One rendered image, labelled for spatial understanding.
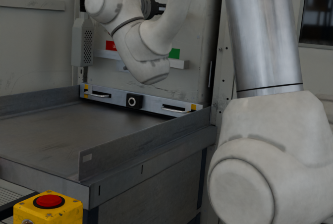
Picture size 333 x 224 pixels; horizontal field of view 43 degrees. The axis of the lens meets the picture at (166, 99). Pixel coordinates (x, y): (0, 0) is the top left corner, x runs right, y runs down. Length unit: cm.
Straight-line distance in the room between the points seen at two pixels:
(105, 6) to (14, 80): 75
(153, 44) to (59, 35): 79
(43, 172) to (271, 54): 60
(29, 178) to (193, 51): 70
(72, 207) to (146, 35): 50
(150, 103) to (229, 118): 93
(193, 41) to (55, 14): 60
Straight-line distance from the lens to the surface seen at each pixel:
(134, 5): 114
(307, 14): 136
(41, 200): 72
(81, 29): 158
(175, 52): 149
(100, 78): 168
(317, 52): 135
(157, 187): 123
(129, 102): 156
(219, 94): 147
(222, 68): 145
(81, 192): 95
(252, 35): 63
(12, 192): 222
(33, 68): 176
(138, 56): 107
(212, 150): 151
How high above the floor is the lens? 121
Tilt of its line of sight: 11 degrees down
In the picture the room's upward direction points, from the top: 4 degrees clockwise
